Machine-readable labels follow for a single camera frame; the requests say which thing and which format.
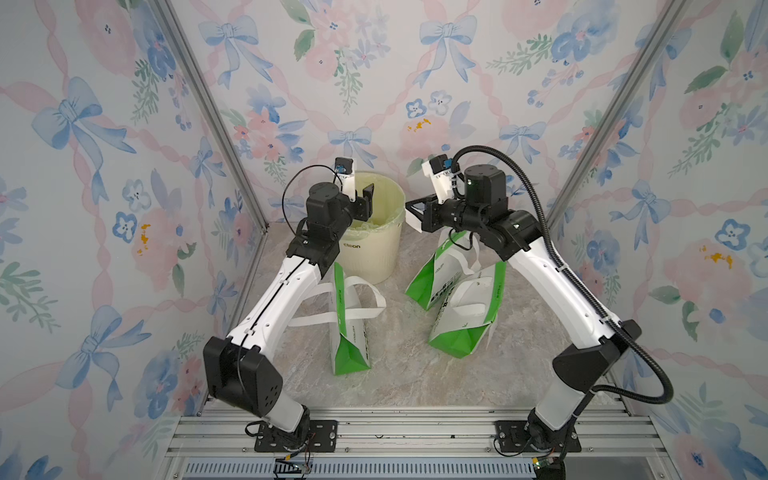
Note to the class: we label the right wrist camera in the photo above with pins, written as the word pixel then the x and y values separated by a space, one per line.
pixel 443 174

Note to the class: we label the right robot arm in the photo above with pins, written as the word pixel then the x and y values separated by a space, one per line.
pixel 598 337

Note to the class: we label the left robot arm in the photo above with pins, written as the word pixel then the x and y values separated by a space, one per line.
pixel 221 357

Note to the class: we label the left aluminium corner post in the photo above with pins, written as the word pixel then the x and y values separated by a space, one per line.
pixel 180 46

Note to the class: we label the right aluminium corner post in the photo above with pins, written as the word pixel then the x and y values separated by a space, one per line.
pixel 658 36

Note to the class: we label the cream plastic trash bin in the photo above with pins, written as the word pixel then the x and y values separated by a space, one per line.
pixel 371 255

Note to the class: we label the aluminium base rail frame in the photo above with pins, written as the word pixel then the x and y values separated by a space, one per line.
pixel 417 443

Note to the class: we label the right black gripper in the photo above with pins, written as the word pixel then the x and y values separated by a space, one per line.
pixel 429 215

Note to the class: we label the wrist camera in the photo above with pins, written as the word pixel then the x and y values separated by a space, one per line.
pixel 344 169
pixel 443 174

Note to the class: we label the aluminium corner post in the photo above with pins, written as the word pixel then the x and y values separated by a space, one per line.
pixel 658 36
pixel 180 46

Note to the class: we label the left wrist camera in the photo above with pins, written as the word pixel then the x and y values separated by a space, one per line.
pixel 344 169

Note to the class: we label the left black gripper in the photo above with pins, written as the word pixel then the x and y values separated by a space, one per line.
pixel 365 206

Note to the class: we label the green white paper bag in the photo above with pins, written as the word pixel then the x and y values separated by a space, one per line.
pixel 346 317
pixel 469 312
pixel 456 257

